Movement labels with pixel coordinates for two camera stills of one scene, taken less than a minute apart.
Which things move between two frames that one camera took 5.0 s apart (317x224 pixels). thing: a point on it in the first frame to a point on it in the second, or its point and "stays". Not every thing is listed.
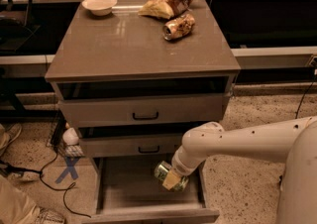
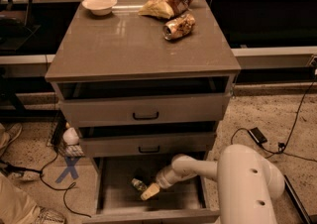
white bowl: (100, 5) stays
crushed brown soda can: (178, 27) stays
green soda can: (160, 170) to (138, 183)
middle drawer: (132, 141) stays
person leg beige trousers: (15, 206) stays
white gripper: (178, 168) to (163, 178)
